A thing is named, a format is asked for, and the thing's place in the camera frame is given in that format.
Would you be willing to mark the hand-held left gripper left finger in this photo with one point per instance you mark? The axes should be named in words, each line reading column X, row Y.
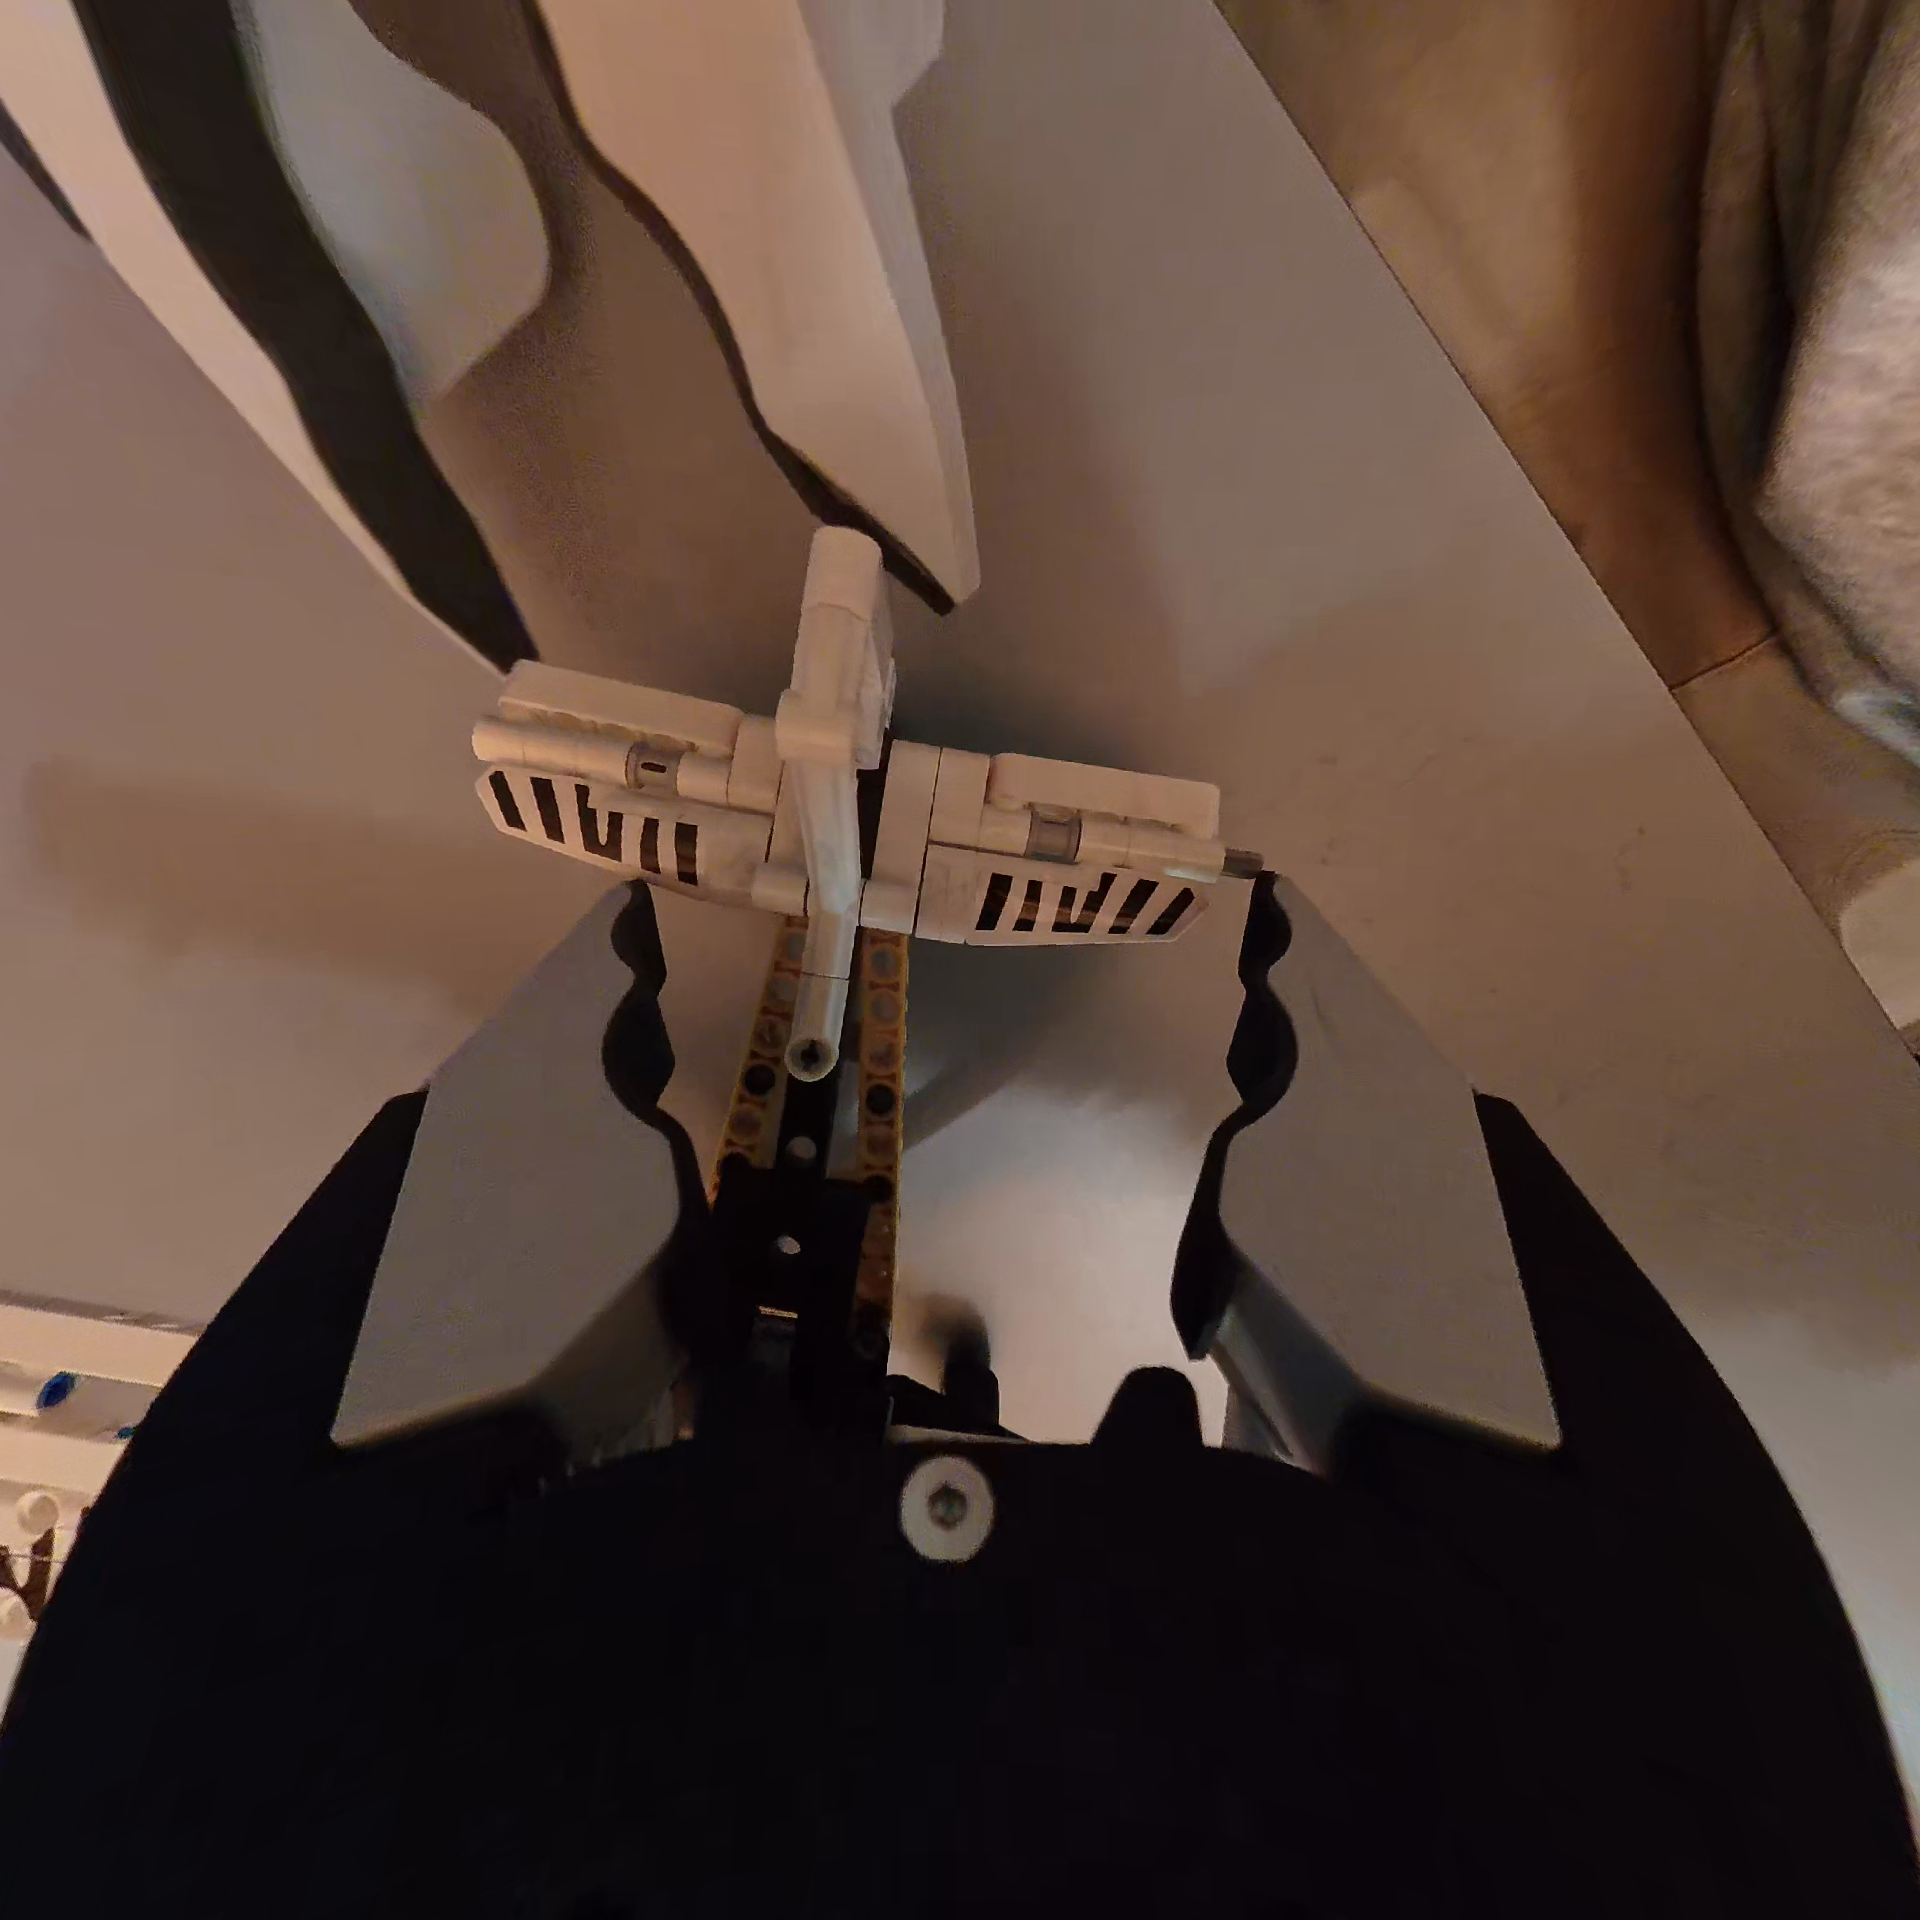
column 509, row 1229

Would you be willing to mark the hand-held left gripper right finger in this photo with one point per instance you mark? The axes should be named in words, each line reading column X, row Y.
column 1382, row 1229

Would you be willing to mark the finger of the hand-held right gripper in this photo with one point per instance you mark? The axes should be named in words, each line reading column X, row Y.
column 811, row 272
column 181, row 226

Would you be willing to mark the lego airplane model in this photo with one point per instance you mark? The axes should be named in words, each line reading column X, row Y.
column 818, row 721

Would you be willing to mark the person's grey hoodie torso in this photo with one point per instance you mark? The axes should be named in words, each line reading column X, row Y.
column 1832, row 377

